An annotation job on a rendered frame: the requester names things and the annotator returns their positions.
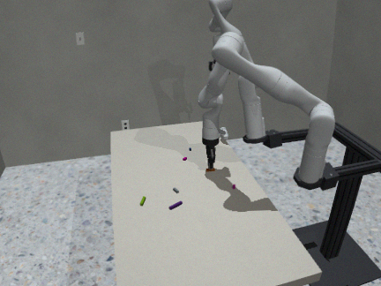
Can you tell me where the purple rod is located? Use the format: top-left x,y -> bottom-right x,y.
169,201 -> 183,210

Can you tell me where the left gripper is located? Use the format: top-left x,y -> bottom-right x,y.
202,137 -> 219,169

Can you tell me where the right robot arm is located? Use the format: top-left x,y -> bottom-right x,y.
209,0 -> 265,139

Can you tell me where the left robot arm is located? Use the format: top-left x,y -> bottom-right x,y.
198,32 -> 335,184

